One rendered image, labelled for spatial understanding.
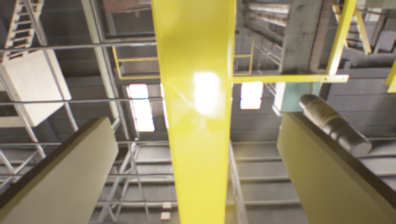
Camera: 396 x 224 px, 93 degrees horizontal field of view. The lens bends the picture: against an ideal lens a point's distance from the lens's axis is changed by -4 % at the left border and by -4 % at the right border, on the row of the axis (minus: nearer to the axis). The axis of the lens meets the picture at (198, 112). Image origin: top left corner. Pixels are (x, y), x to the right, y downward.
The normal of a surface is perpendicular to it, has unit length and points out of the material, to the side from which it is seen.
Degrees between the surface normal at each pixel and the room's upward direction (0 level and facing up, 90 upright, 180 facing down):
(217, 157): 90
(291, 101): 90
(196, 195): 90
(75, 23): 90
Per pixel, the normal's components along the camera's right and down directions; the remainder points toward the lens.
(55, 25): 0.00, 0.49
